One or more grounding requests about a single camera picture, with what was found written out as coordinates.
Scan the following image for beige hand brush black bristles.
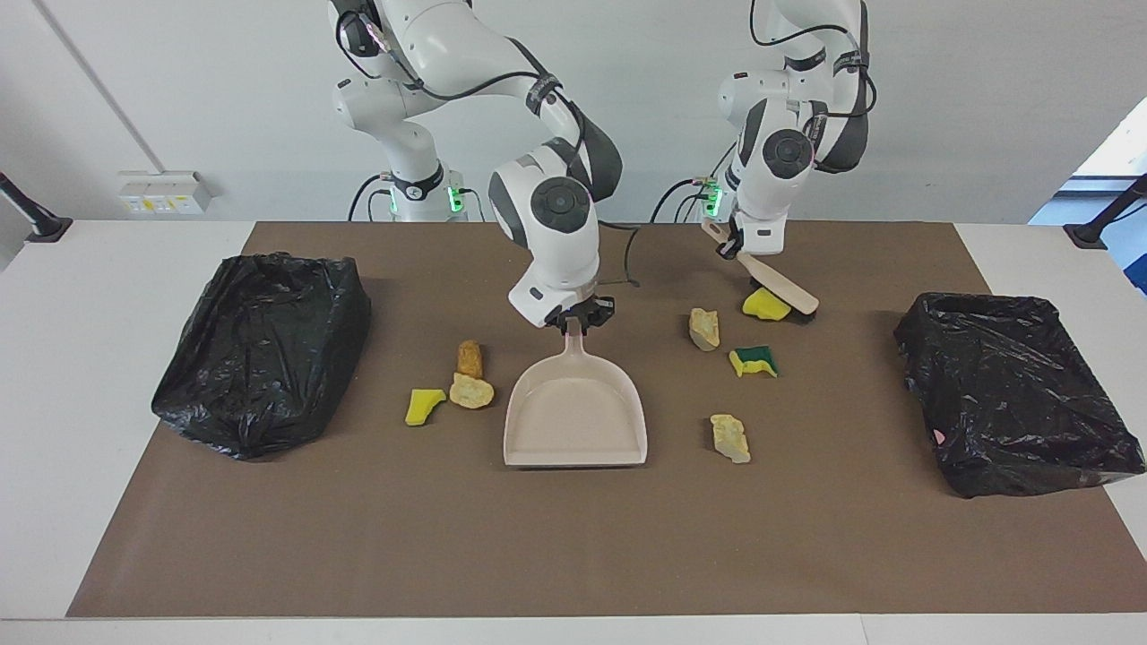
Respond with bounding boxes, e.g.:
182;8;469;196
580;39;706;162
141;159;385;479
702;219;821;323

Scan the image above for beige plastic dustpan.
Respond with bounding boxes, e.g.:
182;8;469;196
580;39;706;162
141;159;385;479
503;318;649;469

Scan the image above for green and yellow sponge piece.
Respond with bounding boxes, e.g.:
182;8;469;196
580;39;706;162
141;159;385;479
728;345;780;379

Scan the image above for black bagged bin pink spot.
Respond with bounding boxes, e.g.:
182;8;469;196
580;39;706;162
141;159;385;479
893;292;1147;499

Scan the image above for tan foam chunk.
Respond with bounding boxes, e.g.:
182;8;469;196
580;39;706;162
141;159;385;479
448;373;496;411

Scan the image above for yellow curved sponge wedge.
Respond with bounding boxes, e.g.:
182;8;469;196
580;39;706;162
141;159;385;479
405;388;447;427

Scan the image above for brown table mat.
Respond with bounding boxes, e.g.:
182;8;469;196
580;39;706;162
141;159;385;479
67;221;1147;619

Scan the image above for black clamp stand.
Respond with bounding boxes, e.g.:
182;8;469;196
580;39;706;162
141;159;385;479
0;170;74;244
1064;173;1147;250

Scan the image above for black left base cable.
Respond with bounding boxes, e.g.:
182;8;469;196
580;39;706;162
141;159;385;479
650;175;718;223

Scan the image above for black base cable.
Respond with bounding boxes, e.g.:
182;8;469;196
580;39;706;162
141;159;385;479
650;175;718;223
348;173;395;222

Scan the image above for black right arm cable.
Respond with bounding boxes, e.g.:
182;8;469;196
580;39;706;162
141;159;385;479
336;0;644;289

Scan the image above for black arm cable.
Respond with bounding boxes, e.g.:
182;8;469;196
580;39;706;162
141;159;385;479
749;0;879;117
336;0;644;289

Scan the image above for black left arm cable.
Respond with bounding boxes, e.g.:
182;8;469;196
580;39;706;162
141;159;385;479
749;0;879;117

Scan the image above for black right base cable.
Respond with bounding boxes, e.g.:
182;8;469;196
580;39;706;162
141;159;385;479
348;173;395;222

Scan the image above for white wall socket box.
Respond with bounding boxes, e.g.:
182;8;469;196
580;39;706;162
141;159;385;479
119;170;213;216

